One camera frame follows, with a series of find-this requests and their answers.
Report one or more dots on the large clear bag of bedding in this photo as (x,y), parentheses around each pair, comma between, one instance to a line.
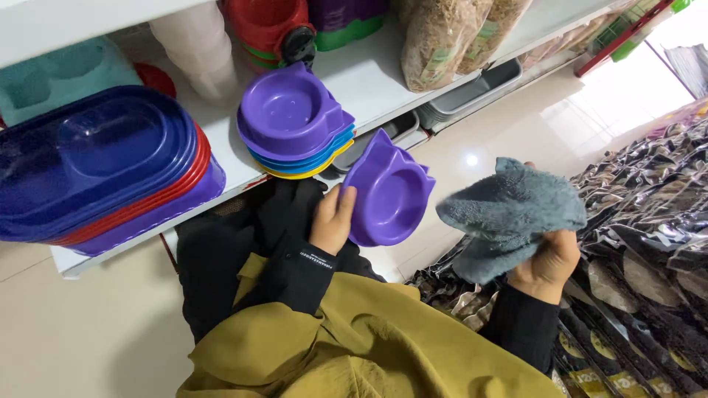
(437,44)

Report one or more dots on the stack of grey litter trays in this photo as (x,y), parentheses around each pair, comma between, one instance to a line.
(475,91)

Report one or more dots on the red pet water dispenser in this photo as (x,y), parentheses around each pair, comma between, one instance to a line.
(268,27)

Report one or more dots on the person's olive green garment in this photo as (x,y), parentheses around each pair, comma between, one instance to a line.
(365,348)

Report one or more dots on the narrow clear bag of bedding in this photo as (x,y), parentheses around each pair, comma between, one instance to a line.
(492,36)

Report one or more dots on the heap of black foil bags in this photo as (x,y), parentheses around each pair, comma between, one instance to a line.
(641,232)

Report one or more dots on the person's right hand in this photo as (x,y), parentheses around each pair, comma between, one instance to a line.
(547,265)

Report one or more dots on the teal plastic double feeder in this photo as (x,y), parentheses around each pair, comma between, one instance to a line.
(61,72)

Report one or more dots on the grey fluffy cleaning cloth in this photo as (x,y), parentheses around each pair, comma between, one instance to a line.
(506,215)

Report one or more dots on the red metal rack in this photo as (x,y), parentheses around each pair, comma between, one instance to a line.
(625,36)

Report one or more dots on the stack of white plastic containers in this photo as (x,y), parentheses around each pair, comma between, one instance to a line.
(196,44)

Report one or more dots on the person's left hand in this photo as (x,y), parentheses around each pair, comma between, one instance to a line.
(327,226)

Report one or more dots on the white shelf unit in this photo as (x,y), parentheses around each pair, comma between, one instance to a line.
(365,83)

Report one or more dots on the grey plastic litter tray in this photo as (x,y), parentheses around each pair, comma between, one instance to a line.
(387,138)

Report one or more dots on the purple cat-eared pet dish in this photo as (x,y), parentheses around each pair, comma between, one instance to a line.
(390,193)

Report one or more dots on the stack of colourful cat bowls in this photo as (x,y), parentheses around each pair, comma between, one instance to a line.
(290,119)

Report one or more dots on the stack of oval double feeders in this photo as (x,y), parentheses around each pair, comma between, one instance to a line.
(99,166)

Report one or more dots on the purple and green bowl stack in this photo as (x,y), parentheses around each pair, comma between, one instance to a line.
(348,22)

